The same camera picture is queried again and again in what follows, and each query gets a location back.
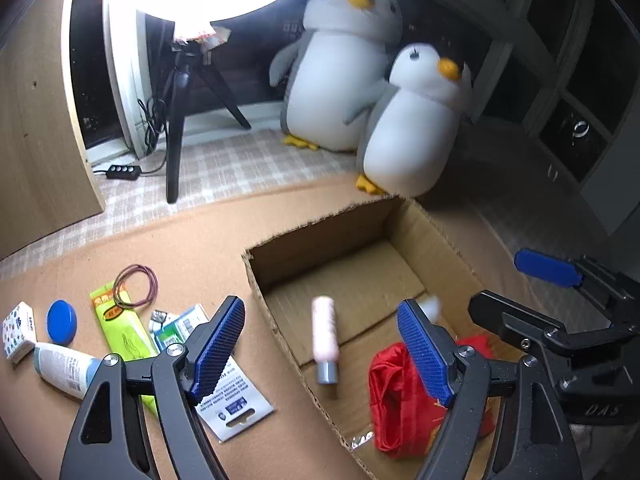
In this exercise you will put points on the white tube with blue cap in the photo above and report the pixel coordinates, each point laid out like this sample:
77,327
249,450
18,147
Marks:
60,365

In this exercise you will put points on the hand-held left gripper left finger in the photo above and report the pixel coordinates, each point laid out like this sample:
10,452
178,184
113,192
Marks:
220,345

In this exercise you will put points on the silver foil wrapper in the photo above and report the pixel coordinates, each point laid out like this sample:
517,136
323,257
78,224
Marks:
362,442

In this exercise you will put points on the small white bottle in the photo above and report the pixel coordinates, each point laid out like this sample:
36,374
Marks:
432,307

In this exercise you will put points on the blue round lid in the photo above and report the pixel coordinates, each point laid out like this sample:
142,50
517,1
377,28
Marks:
62,321

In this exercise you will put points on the large penguin plush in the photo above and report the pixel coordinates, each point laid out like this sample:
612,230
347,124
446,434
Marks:
325,85

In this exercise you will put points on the cardboard box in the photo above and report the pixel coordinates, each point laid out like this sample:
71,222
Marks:
320,260

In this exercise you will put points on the white packet with blue label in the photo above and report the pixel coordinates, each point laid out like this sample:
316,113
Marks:
235,405

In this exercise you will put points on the white patterned lighter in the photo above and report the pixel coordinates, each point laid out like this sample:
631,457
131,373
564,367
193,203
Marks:
160,319

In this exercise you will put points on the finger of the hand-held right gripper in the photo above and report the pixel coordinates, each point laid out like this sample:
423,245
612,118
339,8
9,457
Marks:
545,266
500,312

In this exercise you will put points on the pink bottle with grey cap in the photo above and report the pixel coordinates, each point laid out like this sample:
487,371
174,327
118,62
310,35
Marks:
325,330

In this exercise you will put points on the wooden board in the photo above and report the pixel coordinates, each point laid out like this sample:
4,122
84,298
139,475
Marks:
40,135

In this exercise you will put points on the small penguin plush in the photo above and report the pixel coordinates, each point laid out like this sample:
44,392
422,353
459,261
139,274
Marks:
410,135

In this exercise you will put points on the small white patterned box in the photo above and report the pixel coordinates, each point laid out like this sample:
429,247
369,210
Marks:
19,330

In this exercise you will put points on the black tripod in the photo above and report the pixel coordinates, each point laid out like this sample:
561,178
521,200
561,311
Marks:
175,150

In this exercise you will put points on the red bag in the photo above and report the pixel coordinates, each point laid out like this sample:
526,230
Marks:
395,395

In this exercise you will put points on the crumpled plastic wrapper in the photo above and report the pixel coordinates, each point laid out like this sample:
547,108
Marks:
205,37

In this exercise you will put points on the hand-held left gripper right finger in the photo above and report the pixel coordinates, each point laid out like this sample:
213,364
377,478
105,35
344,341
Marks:
422,350

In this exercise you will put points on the blue-green packet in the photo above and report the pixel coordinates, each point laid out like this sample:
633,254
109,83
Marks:
182,327

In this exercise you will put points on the green packet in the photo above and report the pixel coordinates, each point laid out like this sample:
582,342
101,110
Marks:
125,335

